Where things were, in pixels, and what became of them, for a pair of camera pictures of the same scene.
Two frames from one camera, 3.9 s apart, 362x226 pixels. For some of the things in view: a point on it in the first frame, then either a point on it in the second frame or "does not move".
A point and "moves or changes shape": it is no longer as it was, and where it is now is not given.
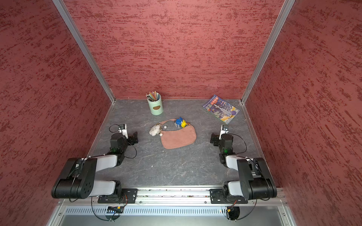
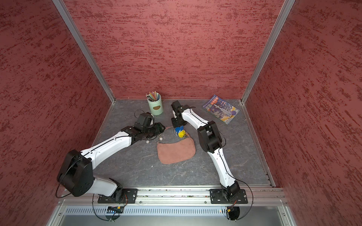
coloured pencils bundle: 152,96 does not move
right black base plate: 218,196 does not move
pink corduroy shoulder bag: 171,139 moves or changes shape
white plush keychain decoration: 156,129 moves or changes shape
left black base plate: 127,196 does not move
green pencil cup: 156,107 does not move
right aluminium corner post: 283,14 does not move
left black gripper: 131,139 -> 159,129
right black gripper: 215,138 -> 175,124
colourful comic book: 221,109 does not move
